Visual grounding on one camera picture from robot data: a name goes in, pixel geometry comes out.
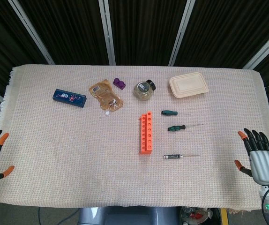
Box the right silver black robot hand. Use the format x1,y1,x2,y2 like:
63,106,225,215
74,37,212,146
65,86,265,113
234,127,269,186

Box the long green handled screwdriver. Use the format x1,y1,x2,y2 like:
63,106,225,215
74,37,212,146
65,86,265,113
167,123,205,132

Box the short green handled screwdriver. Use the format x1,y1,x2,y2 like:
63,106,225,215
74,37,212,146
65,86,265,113
161,110,192,117

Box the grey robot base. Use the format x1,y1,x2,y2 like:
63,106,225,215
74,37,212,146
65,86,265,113
77,207,180,225

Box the black metal precision screwdriver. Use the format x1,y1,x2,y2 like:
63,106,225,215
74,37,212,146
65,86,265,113
163,154,201,161

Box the black bin with trash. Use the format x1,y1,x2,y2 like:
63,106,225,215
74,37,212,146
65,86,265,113
180,207,221,225

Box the beige woven tablecloth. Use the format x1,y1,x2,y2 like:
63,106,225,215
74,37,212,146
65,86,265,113
0,64,269,215

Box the dark blue printed carton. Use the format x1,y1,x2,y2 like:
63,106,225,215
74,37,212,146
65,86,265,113
52,88,88,108

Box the beige lidded lunch box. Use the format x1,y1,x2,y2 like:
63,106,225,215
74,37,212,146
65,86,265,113
168,72,209,99

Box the orange perforated tool rack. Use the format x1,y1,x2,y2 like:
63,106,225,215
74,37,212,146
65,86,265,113
139,110,154,155

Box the brown transparent snack pouch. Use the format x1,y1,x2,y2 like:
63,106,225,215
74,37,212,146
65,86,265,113
89,79,124,111

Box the glass jar with black lid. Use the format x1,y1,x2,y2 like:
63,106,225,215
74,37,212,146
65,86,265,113
133,79,157,102

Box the purple plastic block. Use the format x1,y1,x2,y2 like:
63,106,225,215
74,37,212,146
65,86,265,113
112,77,126,90

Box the yellow floor post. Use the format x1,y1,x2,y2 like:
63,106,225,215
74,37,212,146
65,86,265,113
220,208,229,225

